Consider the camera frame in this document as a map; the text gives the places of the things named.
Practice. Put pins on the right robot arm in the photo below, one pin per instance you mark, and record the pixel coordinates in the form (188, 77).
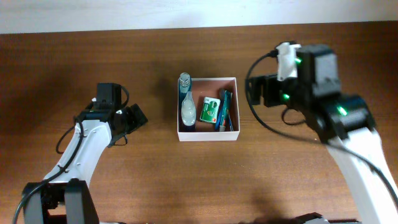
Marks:
(307, 81)

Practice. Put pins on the blue disposable razor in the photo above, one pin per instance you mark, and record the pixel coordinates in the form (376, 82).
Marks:
(218, 121)

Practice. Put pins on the purple foam soap pump bottle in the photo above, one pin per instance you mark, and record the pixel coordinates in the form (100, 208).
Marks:
(188, 113)

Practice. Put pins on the blue toothbrush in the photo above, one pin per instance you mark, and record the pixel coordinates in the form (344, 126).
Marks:
(229, 123)

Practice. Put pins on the small toothpaste tube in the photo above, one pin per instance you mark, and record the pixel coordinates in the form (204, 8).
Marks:
(224, 118)

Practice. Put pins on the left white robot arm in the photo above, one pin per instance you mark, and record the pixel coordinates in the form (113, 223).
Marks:
(63, 195)

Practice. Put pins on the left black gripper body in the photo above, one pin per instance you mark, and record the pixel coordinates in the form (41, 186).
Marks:
(130, 120)

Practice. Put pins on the pink cardboard box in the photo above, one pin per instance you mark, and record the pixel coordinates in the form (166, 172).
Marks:
(202, 87)

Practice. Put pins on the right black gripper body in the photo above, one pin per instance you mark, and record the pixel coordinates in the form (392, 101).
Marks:
(295, 89)

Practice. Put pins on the teal mouthwash bottle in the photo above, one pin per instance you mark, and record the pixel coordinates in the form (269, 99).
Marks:
(184, 86)

